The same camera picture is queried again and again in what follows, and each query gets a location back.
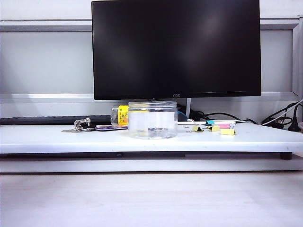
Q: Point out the round transparent plastic box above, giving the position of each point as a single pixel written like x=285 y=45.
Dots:
x=151 y=118

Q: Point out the yellow black striped binder clip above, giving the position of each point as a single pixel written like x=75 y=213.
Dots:
x=197 y=128

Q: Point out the yellow label plastic bottle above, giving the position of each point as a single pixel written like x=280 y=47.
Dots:
x=120 y=115

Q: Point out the teal binder clip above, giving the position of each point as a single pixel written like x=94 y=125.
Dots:
x=209 y=122

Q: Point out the black key fob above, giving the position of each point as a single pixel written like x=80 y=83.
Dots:
x=91 y=128

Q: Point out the black computer monitor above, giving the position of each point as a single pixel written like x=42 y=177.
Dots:
x=165 y=47

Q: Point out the pink binder clip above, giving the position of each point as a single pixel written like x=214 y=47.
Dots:
x=224 y=126

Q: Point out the silver key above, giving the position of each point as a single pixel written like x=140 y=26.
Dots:
x=69 y=130

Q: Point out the white desk riser board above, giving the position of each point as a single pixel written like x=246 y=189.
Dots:
x=71 y=142

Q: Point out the black keyboard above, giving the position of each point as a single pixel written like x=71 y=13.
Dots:
x=47 y=119

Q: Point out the black riser foot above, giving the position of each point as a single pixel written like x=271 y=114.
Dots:
x=287 y=156

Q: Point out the black power plug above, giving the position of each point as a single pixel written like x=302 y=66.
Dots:
x=294 y=123

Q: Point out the aluminium frame rail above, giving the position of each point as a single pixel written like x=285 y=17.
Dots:
x=47 y=97

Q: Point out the aluminium frame post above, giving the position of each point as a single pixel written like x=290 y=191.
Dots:
x=296 y=59

